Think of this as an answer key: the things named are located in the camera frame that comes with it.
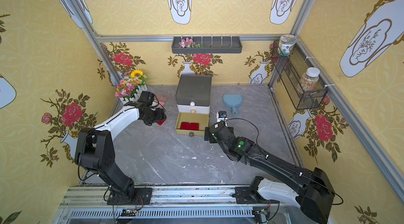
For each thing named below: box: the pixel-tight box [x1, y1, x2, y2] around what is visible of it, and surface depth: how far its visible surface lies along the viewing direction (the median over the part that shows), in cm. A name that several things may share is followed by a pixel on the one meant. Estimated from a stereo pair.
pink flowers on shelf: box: [178, 37, 203, 49], surface depth 89 cm
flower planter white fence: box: [114, 69, 148, 105], surface depth 102 cm
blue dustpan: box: [222, 93, 244, 116], surface depth 116 cm
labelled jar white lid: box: [278, 34, 297, 57], surface depth 87 cm
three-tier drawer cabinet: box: [175, 74, 212, 127], surface depth 96 cm
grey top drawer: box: [176, 96, 211, 107], surface depth 90 cm
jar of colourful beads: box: [299, 66, 321, 93], surface depth 67 cm
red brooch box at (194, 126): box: [189, 122, 199, 131], surface depth 99 cm
